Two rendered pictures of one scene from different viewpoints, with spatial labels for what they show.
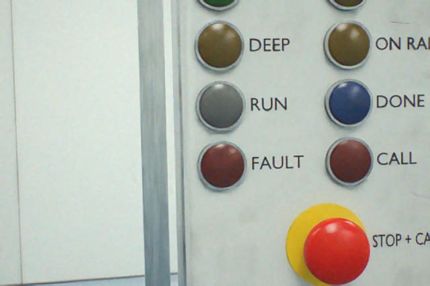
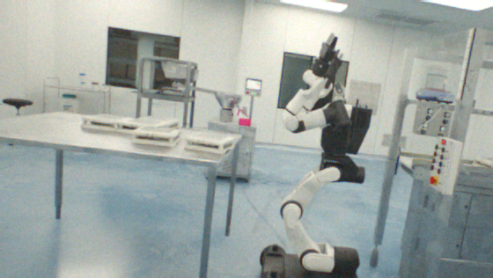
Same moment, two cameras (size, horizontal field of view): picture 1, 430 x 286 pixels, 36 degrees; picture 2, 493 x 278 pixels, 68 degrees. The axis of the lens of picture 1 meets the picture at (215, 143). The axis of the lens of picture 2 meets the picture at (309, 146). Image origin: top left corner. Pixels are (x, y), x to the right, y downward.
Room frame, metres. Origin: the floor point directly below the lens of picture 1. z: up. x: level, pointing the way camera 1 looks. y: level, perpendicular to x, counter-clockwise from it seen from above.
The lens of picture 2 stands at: (-0.15, -1.87, 1.36)
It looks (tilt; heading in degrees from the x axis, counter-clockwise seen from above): 9 degrees down; 93
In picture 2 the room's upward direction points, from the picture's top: 8 degrees clockwise
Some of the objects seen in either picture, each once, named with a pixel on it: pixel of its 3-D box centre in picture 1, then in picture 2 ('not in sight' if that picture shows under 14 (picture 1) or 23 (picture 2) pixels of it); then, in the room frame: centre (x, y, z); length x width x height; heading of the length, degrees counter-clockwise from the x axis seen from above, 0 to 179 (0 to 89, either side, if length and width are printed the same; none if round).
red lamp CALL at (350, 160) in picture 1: (350, 161); not in sight; (0.41, -0.08, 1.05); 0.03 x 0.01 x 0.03; 98
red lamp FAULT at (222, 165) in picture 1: (222, 165); not in sight; (0.40, 0.00, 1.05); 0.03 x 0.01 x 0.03; 98
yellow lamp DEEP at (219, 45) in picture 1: (220, 45); not in sight; (0.40, 0.00, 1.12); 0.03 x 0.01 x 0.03; 98
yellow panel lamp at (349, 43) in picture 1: (349, 43); not in sight; (0.41, -0.08, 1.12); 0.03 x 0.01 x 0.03; 98
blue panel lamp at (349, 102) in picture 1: (349, 103); not in sight; (0.41, -0.08, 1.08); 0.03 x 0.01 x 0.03; 98
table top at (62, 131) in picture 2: not in sight; (123, 134); (-1.54, 0.49, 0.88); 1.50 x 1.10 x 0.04; 8
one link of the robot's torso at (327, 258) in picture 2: not in sight; (317, 256); (-0.11, 0.38, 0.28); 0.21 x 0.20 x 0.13; 8
